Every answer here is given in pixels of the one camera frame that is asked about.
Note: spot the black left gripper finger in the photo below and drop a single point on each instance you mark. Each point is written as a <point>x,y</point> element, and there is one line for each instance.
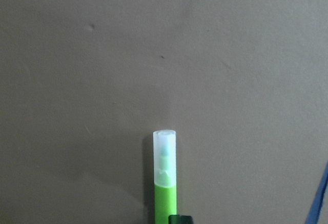
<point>180,219</point>

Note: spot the green highlighter pen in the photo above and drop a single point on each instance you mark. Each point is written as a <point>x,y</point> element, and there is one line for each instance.
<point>165,183</point>

